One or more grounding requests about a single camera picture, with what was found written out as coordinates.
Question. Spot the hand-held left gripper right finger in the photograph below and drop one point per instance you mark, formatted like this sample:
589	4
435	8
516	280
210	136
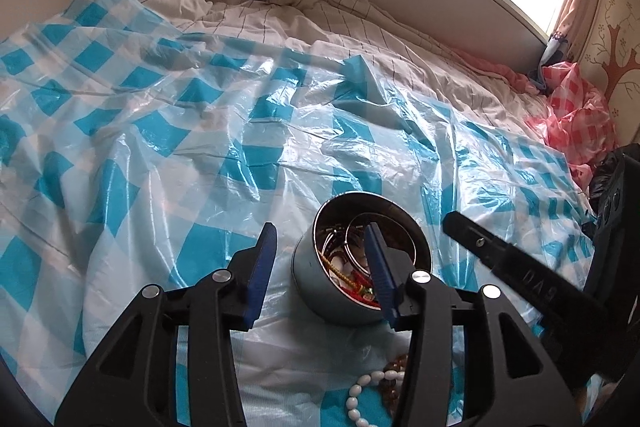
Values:
381	279

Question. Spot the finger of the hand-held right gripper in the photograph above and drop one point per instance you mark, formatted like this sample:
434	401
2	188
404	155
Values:
500	254

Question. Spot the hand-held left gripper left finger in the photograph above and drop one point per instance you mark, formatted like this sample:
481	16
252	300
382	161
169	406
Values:
260	279

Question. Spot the round metal tin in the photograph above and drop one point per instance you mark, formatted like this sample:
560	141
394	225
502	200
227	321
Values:
310	279

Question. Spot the white striped duvet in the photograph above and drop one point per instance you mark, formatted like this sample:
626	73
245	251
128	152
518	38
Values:
350	17

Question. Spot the silver tube bangle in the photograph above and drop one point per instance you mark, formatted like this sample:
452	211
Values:
400	223

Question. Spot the black plastic bag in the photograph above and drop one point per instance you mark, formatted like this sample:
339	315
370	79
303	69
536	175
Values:
601	177

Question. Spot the pink bed sheet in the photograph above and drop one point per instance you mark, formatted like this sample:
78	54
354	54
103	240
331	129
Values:
500	74

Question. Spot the pink checked plastic bag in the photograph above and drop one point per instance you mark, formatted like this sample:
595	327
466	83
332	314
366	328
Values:
575	117

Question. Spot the blue checked plastic sheet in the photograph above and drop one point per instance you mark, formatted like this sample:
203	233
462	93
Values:
150	132

